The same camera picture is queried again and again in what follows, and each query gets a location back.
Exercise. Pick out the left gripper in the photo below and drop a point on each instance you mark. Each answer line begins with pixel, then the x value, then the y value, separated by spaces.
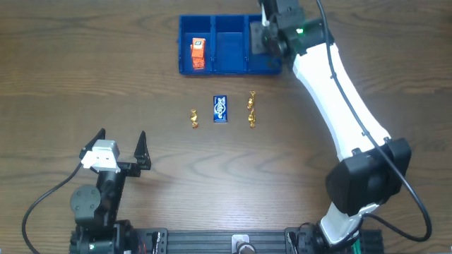
pixel 129 168

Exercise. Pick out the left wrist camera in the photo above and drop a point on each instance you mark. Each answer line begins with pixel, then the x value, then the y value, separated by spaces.
pixel 100 157

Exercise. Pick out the gold candy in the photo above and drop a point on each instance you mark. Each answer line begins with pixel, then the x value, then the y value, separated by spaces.
pixel 251 119
pixel 194 119
pixel 251 100

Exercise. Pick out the orange candy box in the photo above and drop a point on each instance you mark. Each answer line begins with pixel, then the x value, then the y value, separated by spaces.
pixel 198 64
pixel 198 47

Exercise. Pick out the mounting rail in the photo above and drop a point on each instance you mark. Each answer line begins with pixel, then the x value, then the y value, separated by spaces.
pixel 197 241

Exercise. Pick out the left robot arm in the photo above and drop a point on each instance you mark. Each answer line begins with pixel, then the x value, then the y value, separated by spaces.
pixel 106 201

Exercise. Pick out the blue tray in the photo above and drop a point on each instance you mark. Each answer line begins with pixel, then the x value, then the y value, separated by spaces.
pixel 229 53

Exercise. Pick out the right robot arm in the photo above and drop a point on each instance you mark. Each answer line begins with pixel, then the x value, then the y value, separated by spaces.
pixel 335 98

